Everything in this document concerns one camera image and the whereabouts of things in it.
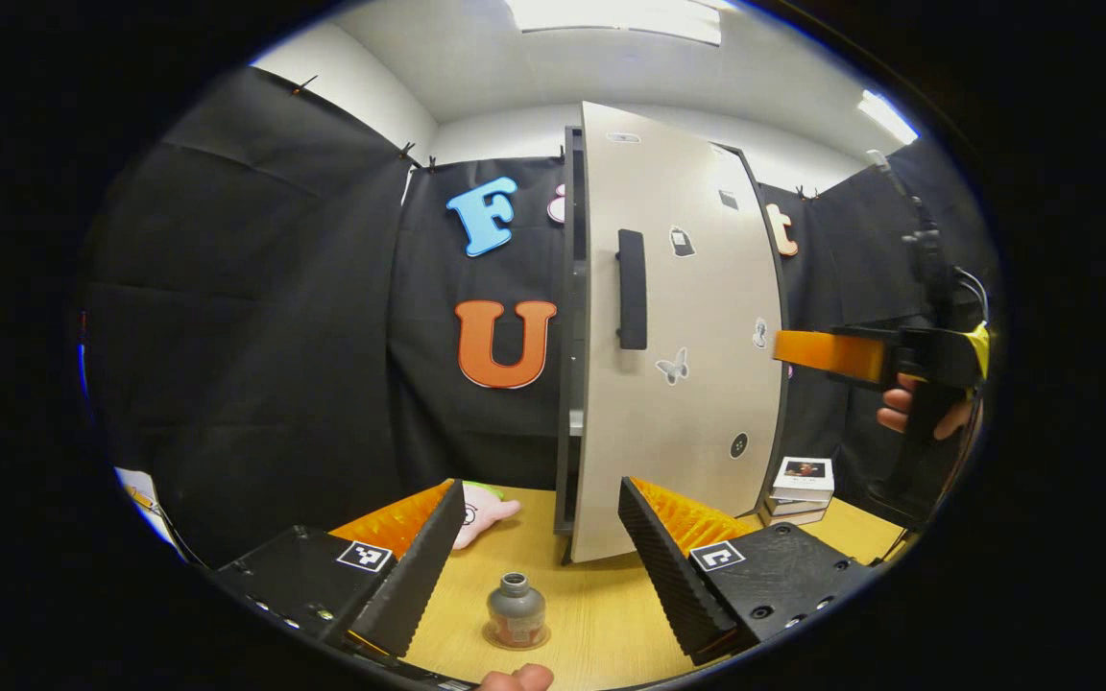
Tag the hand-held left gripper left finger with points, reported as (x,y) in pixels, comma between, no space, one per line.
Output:
(419,576)

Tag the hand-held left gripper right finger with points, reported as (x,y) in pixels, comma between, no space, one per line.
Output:
(668,576)

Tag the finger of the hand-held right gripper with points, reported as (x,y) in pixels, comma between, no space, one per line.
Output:
(831,353)

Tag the silver pink label bottle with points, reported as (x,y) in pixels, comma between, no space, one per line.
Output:
(516,609)

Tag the beige cabinet door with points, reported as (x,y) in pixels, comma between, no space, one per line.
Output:
(697,288)

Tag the grey cabinet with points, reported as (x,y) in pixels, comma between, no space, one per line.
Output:
(565,384)

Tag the pink plush toy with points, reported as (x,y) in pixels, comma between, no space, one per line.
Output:
(491,513)

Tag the white book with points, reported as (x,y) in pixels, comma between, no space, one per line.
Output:
(803,477)

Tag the thin grey book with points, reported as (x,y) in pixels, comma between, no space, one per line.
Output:
(793,507)

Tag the small ceiling light panel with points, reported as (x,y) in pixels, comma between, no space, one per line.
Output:
(887,115)

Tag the white side desk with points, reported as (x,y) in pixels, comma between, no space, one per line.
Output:
(145,499)

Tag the black backdrop cloth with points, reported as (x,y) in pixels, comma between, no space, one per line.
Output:
(255,336)

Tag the large ceiling light panel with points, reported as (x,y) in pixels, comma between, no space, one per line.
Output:
(615,19)

